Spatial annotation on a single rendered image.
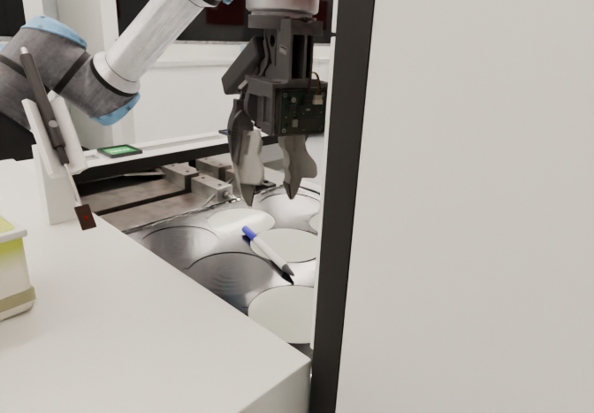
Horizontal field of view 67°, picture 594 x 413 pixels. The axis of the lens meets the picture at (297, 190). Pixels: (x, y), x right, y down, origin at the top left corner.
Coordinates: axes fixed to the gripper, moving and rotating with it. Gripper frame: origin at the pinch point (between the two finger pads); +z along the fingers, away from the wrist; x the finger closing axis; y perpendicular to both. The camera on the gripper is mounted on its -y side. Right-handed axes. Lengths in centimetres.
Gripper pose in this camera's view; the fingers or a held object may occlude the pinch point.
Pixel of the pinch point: (268, 190)
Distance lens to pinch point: 55.1
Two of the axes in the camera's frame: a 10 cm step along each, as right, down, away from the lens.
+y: 5.0, 3.1, -8.1
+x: 8.7, -1.3, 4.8
